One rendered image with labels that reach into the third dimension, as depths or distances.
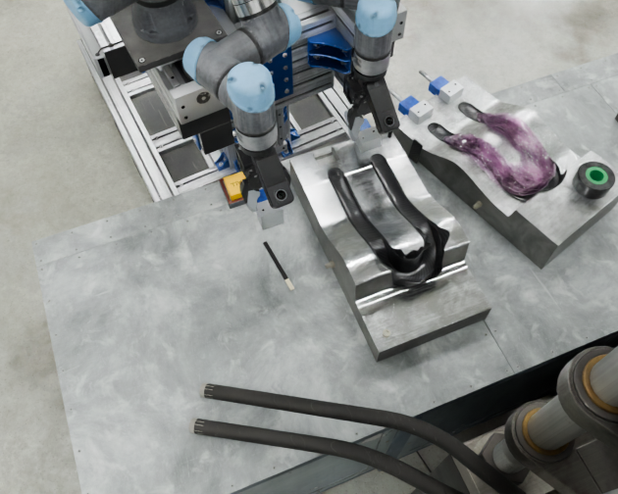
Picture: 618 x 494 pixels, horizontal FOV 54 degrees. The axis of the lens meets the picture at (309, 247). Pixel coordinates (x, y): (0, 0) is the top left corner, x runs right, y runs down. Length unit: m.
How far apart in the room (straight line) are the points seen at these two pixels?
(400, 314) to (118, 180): 1.63
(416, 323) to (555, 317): 0.32
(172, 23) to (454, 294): 0.87
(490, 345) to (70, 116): 2.14
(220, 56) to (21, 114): 2.00
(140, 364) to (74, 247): 0.34
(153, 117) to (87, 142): 0.40
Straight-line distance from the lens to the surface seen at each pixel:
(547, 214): 1.42
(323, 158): 1.47
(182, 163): 2.34
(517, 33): 3.23
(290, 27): 1.16
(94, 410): 1.34
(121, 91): 2.64
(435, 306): 1.30
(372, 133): 1.45
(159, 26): 1.50
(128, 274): 1.44
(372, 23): 1.20
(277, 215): 1.28
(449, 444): 1.13
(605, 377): 0.79
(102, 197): 2.60
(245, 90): 1.01
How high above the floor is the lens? 2.02
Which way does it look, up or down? 60 degrees down
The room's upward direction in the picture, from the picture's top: 1 degrees counter-clockwise
